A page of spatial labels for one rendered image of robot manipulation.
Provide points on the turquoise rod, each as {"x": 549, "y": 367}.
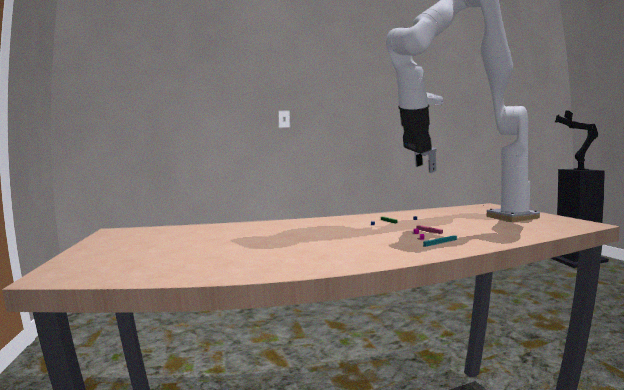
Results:
{"x": 439, "y": 240}

